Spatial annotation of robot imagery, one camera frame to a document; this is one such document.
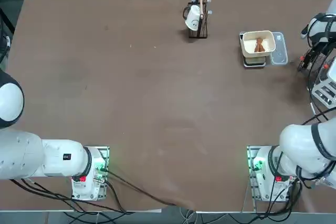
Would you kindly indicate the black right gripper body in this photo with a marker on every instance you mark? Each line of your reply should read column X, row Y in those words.
column 321, row 48

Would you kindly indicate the brown bread piece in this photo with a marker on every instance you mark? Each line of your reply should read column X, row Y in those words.
column 259, row 45

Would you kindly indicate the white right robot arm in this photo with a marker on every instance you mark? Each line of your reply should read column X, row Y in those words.
column 296, row 142

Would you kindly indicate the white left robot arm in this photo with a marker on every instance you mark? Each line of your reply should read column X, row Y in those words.
column 52, row 158

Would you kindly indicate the black digital kitchen scale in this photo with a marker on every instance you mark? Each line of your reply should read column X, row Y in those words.
column 253, row 62

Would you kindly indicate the clear plastic lid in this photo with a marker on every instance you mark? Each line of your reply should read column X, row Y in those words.
column 279, row 51

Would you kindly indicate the cream rectangular container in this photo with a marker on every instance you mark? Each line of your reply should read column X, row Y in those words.
column 248, row 43

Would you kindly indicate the white smiley mug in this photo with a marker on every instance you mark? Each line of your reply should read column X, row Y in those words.
column 193, row 18

